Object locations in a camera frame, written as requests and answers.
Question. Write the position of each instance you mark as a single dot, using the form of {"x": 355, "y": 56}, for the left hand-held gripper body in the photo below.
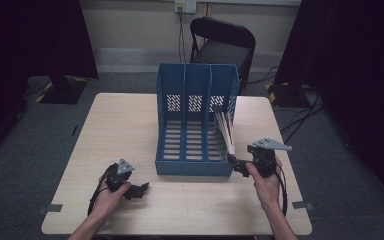
{"x": 118, "y": 176}

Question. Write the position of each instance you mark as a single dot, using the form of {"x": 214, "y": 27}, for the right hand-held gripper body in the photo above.
{"x": 263, "y": 160}

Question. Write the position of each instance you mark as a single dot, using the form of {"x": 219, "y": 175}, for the blue plastic file rack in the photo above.
{"x": 196, "y": 80}

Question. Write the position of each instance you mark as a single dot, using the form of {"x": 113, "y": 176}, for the person's left hand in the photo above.
{"x": 108, "y": 200}

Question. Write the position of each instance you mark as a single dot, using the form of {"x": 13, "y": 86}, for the person's right hand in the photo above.
{"x": 266, "y": 190}

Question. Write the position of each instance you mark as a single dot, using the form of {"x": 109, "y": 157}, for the grey tape strip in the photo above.
{"x": 301, "y": 205}
{"x": 51, "y": 208}

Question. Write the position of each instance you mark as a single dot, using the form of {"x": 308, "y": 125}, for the black stand base yellow tape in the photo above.
{"x": 286, "y": 95}
{"x": 63, "y": 90}

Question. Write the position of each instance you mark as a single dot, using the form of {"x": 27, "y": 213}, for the black folding chair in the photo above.
{"x": 223, "y": 50}

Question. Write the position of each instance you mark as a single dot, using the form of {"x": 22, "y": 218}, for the dark curtain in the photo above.
{"x": 353, "y": 66}
{"x": 30, "y": 50}

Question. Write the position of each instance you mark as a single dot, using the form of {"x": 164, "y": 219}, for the white wall socket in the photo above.
{"x": 185, "y": 6}

